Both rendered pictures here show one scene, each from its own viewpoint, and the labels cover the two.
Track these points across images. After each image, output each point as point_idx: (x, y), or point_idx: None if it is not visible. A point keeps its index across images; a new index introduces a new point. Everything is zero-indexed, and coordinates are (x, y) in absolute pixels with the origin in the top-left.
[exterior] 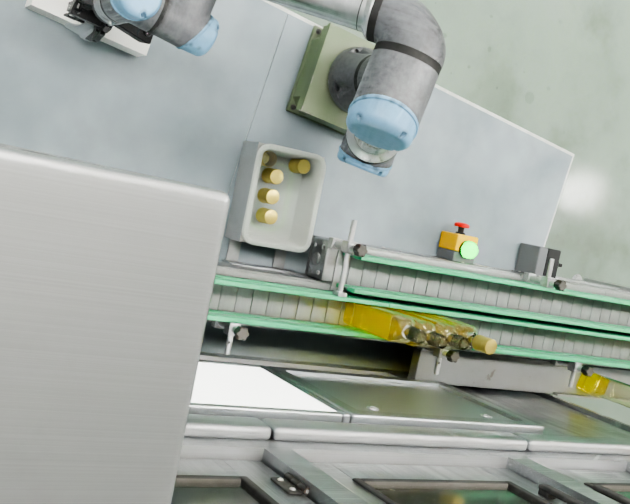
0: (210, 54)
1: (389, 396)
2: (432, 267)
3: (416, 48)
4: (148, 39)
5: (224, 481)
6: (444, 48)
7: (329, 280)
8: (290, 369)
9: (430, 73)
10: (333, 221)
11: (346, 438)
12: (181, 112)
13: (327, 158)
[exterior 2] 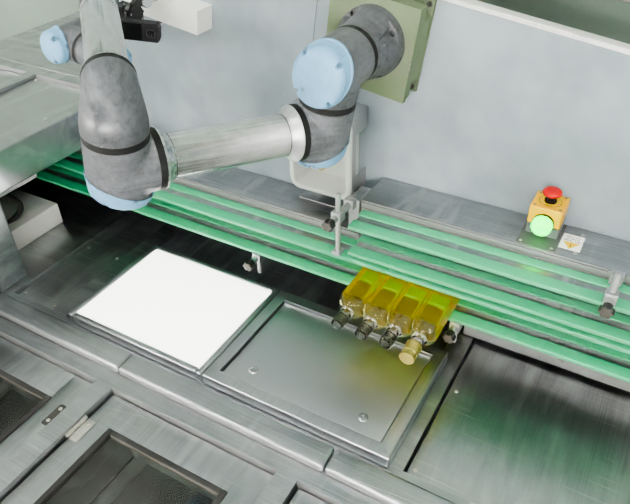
0: (262, 18)
1: (319, 357)
2: (436, 247)
3: (81, 136)
4: (154, 40)
5: (35, 395)
6: (107, 133)
7: (355, 231)
8: (292, 299)
9: (99, 158)
10: (404, 167)
11: (162, 393)
12: (253, 70)
13: (387, 108)
